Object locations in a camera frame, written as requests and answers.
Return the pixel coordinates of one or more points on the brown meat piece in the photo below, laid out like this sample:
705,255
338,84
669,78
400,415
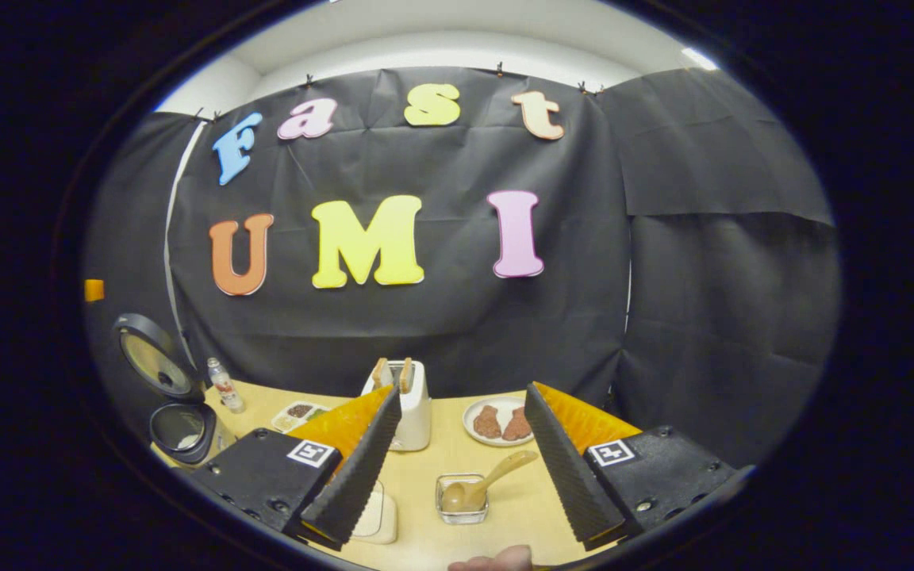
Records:
517,426
487,423

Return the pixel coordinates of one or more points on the clear square chopstick holder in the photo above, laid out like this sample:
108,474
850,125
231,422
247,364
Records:
461,515

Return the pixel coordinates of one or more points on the toast slice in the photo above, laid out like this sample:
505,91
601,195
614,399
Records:
382,374
407,376

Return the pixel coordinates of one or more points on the black backdrop cloth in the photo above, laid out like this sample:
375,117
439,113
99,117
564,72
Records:
441,325

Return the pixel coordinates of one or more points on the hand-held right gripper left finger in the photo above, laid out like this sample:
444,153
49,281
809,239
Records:
362,460

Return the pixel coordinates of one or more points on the small clear bottle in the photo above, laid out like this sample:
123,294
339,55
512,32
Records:
227,388

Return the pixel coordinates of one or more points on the wooden spoon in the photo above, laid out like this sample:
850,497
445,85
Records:
497,476

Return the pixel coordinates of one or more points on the white toaster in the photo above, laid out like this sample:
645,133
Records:
417,420

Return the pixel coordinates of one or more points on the white round plate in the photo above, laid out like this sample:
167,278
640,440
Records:
497,400

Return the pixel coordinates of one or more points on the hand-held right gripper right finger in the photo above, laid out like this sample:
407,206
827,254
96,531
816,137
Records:
564,468

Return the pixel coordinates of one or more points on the dark grey rice cooker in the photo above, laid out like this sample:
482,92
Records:
159,361

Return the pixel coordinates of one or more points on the white divided sauce tray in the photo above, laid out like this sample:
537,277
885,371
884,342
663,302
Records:
298,412

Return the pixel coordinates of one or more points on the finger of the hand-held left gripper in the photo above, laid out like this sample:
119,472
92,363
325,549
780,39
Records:
94,290

